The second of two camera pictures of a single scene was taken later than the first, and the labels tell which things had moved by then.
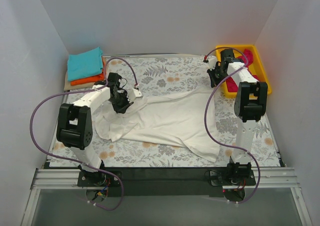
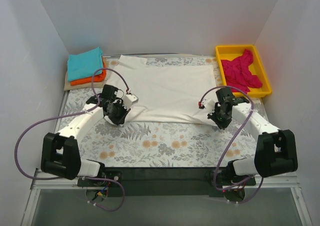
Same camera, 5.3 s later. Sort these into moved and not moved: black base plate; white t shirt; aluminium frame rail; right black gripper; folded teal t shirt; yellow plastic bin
Moved: right black gripper; white t shirt
Not moved: folded teal t shirt; yellow plastic bin; aluminium frame rail; black base plate
